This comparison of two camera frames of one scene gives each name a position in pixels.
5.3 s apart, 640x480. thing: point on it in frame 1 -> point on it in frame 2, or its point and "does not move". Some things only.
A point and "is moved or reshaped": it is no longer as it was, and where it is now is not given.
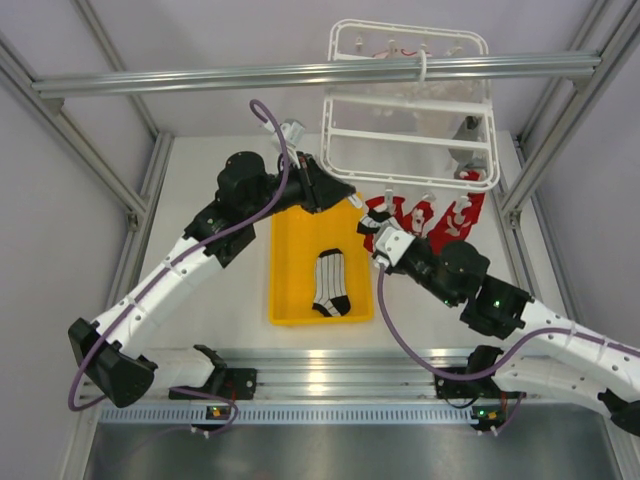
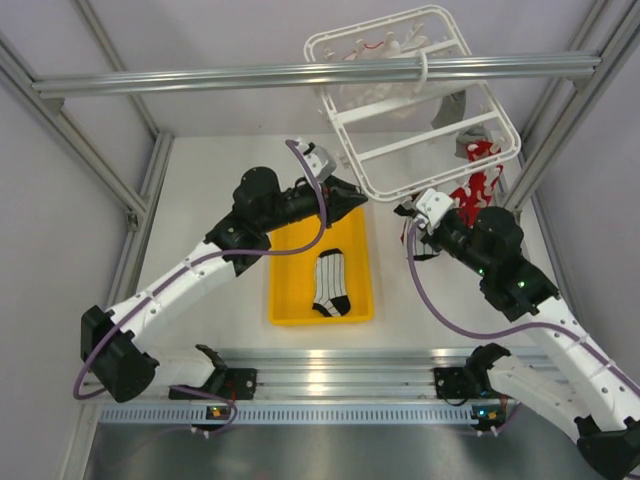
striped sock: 377,219 -> 421,248
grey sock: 472,129 -> 452,109
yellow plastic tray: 297,238 does not move
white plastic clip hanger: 423,136 is moved or reshaped
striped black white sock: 330,291 does not move
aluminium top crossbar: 446,69 does not move
